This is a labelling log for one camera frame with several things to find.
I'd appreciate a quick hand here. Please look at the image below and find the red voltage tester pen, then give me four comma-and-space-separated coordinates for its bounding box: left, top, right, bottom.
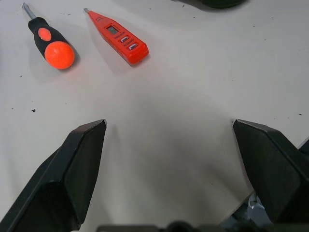
83, 8, 149, 65

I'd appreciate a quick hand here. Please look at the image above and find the black tool case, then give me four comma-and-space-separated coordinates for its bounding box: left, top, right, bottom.
173, 0, 248, 9

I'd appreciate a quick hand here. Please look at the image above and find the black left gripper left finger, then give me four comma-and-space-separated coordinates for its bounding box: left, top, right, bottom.
0, 119, 108, 232

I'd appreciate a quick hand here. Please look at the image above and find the silver robot body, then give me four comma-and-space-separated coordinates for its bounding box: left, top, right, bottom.
247, 193, 268, 218

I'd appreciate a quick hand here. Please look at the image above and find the black orange handle screwdriver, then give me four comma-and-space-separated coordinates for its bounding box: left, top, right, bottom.
22, 2, 75, 70

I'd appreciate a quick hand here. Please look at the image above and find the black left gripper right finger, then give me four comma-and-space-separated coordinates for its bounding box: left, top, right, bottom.
232, 118, 309, 224

